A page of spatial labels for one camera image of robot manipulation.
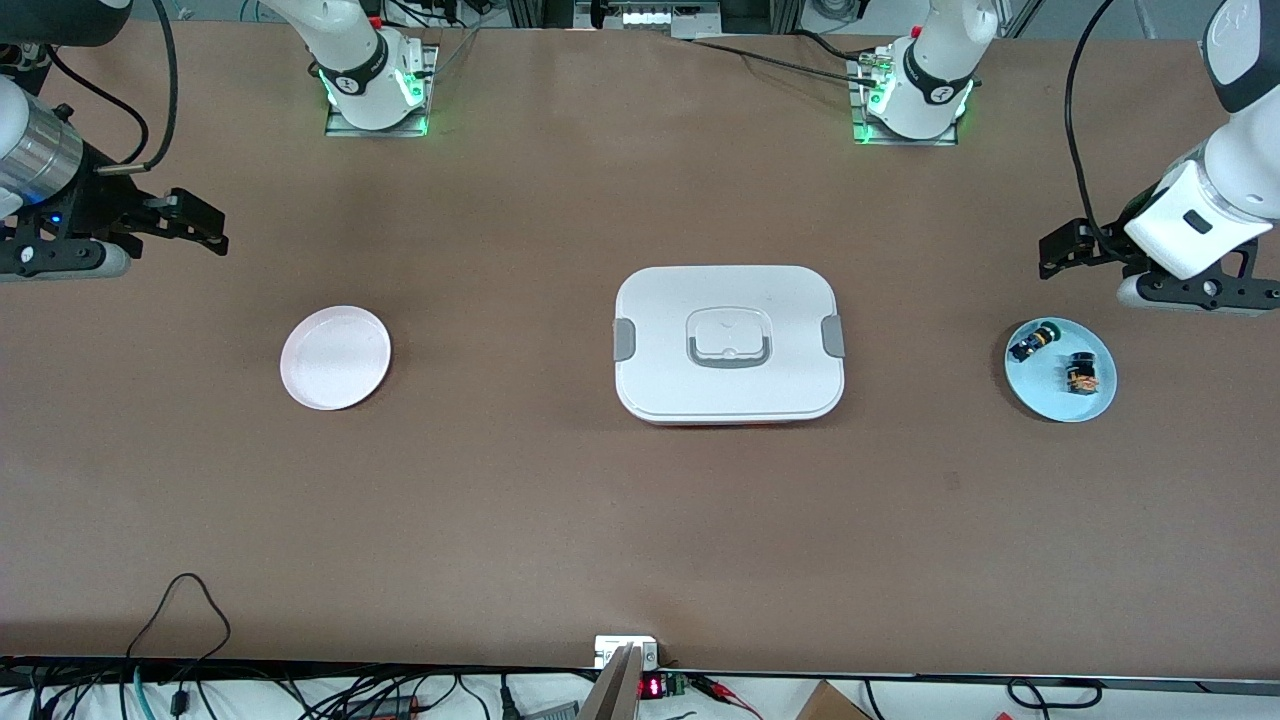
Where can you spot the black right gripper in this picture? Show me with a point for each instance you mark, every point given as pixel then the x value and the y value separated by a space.
pixel 92 207

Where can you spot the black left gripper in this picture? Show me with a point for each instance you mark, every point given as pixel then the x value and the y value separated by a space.
pixel 1112 243

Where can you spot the orange black button switch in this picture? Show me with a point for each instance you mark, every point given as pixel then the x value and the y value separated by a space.
pixel 1081 373

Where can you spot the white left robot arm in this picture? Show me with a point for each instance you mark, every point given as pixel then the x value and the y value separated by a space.
pixel 1230 170

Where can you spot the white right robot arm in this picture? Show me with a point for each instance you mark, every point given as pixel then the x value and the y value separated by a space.
pixel 350 60

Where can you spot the white lidded storage box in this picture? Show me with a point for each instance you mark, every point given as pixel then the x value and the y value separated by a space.
pixel 730 375

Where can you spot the small white device box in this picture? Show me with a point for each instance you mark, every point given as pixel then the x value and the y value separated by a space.
pixel 612 647

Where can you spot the light blue round plate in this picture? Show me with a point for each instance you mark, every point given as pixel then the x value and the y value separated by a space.
pixel 1050 390

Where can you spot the pale pink round plate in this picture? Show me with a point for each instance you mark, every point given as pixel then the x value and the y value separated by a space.
pixel 335 360

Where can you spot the white lit device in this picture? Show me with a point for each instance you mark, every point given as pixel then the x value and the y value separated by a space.
pixel 650 15

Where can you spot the brown cardboard piece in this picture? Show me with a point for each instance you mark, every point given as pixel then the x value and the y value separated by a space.
pixel 830 705

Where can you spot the red clip leads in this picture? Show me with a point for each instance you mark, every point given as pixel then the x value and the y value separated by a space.
pixel 725 690

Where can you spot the red digit display board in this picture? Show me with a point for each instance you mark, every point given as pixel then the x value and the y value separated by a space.
pixel 652 687

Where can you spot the aluminium profile bar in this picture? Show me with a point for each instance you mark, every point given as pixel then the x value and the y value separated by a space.
pixel 612 695

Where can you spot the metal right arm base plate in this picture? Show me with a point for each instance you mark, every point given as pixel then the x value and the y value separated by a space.
pixel 345 125

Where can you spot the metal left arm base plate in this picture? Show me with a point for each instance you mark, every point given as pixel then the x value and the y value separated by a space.
pixel 900 141

